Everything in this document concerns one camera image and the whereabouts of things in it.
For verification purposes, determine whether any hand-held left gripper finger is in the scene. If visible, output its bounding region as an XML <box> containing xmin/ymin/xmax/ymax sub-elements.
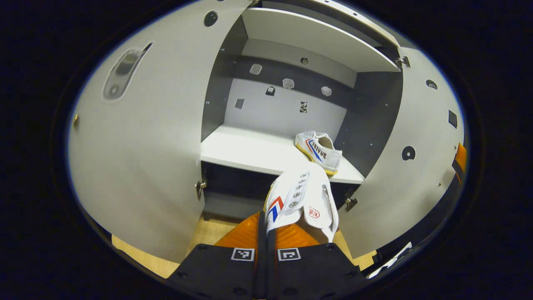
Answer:
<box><xmin>166</xmin><ymin>211</ymin><xmax>267</xmax><ymax>300</ymax></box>
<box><xmin>266</xmin><ymin>223</ymin><xmax>370</xmax><ymax>300</ymax></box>

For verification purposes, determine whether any white headphones-sticker cabinet door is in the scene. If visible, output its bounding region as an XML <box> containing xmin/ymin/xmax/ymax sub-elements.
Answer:
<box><xmin>338</xmin><ymin>47</ymin><xmax>465</xmax><ymax>259</ymax></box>

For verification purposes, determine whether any white canvas shoe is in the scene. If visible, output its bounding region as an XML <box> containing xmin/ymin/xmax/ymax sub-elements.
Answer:
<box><xmin>295</xmin><ymin>131</ymin><xmax>343</xmax><ymax>175</ymax></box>
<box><xmin>263</xmin><ymin>162</ymin><xmax>340</xmax><ymax>244</ymax></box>

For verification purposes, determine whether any white phone-sticker cabinet door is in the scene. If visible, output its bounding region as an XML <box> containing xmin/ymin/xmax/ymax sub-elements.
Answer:
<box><xmin>69</xmin><ymin>0</ymin><xmax>254</xmax><ymax>263</ymax></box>

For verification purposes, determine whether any black backdrop cloth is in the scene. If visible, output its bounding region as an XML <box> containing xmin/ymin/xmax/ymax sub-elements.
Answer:
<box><xmin>354</xmin><ymin>175</ymin><xmax>467</xmax><ymax>271</ymax></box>

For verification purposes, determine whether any white printed sheet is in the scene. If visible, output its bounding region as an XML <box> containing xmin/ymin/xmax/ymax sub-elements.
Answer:
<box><xmin>366</xmin><ymin>242</ymin><xmax>413</xmax><ymax>279</ymax></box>

